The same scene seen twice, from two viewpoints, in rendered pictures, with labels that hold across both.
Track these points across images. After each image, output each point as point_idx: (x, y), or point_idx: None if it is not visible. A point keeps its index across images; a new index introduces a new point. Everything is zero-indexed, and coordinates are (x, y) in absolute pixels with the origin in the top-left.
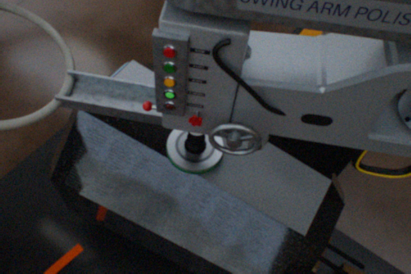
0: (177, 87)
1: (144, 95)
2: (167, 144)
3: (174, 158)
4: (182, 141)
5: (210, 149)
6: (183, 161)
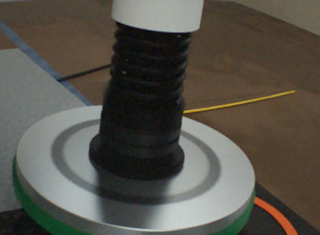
0: None
1: None
2: (251, 190)
3: (233, 153)
4: (184, 180)
5: (91, 129)
6: (204, 137)
